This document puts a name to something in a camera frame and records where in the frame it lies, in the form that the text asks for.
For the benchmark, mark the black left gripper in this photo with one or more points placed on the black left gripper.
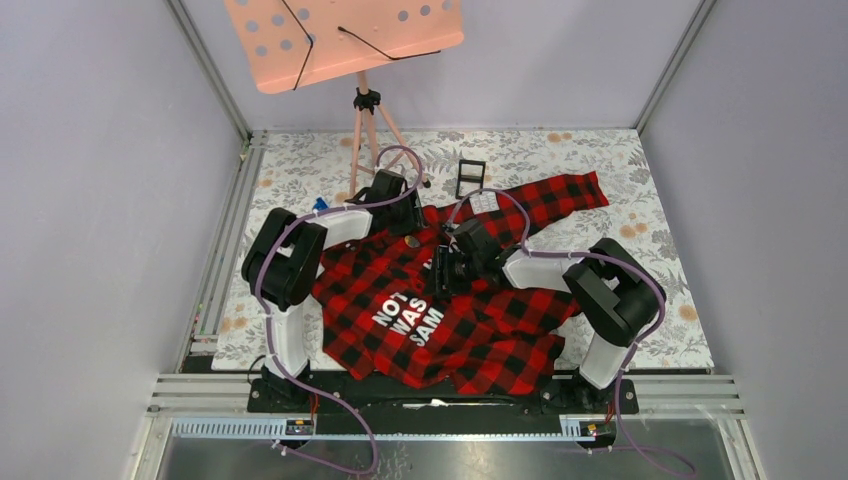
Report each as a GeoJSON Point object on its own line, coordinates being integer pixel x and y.
{"type": "Point", "coordinates": [414, 218]}

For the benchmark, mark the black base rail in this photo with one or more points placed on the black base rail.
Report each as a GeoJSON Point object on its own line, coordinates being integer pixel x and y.
{"type": "Point", "coordinates": [341, 405]}

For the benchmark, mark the small round brooch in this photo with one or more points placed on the small round brooch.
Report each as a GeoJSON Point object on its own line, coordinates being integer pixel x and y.
{"type": "Point", "coordinates": [412, 241]}

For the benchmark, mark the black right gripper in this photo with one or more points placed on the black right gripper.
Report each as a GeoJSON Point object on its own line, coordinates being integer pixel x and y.
{"type": "Point", "coordinates": [443, 260]}

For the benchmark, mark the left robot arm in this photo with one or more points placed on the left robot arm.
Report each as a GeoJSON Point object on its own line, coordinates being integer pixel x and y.
{"type": "Point", "coordinates": [284, 260]}

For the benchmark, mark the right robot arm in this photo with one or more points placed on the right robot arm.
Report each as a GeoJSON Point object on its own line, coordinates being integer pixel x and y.
{"type": "Point", "coordinates": [613, 291]}

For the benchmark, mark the floral patterned table mat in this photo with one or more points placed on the floral patterned table mat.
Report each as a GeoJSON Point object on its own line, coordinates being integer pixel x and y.
{"type": "Point", "coordinates": [297, 169]}

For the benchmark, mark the black brooch holder frame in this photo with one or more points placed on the black brooch holder frame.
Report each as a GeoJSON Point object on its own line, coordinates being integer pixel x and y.
{"type": "Point", "coordinates": [469, 172]}

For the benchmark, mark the pink music stand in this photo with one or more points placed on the pink music stand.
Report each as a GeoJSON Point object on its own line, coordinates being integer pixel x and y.
{"type": "Point", "coordinates": [292, 44]}

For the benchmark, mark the red black plaid shirt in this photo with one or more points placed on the red black plaid shirt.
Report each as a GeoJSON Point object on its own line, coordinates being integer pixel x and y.
{"type": "Point", "coordinates": [377, 318]}

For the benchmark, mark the small blue plastic object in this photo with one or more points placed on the small blue plastic object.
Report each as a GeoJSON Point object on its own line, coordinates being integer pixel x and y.
{"type": "Point", "coordinates": [320, 205]}

